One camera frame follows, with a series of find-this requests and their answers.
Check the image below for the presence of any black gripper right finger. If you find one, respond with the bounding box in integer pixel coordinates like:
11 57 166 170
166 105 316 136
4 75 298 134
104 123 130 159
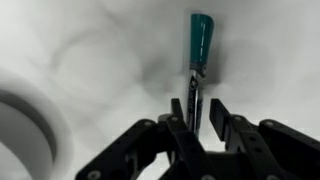
209 97 320 180

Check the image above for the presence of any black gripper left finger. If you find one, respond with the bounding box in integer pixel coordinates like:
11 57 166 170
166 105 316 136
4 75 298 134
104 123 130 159
75 97 210 180

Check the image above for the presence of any teal capped marker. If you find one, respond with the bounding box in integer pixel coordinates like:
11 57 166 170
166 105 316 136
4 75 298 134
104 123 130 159
184 13 215 140

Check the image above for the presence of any white bowl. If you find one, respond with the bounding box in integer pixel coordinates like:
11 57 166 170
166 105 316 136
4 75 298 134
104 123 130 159
0 70 75 180

